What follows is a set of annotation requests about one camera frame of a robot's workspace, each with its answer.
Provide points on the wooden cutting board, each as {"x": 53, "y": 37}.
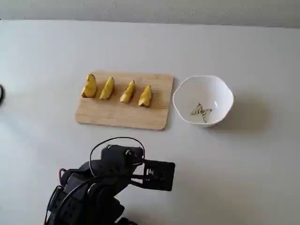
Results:
{"x": 122, "y": 114}

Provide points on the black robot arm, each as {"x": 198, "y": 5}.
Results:
{"x": 77, "y": 189}

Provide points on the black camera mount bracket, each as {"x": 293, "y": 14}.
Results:
{"x": 161, "y": 175}

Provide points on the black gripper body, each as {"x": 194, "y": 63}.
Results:
{"x": 131, "y": 153}

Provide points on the large apple slice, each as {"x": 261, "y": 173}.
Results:
{"x": 89, "y": 89}

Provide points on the white bowl with butterfly print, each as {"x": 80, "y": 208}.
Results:
{"x": 201, "y": 93}

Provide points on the black round object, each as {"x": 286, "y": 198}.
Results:
{"x": 2, "y": 93}

